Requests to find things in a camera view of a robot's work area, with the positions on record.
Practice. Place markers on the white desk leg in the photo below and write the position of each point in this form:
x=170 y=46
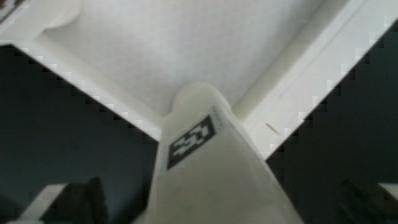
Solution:
x=213 y=184

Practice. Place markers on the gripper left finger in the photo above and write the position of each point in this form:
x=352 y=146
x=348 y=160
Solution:
x=67 y=204

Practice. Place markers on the white desk top tray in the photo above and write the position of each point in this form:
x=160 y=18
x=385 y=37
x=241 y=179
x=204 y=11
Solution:
x=268 y=48

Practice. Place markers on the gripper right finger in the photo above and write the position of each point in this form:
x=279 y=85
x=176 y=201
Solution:
x=368 y=206

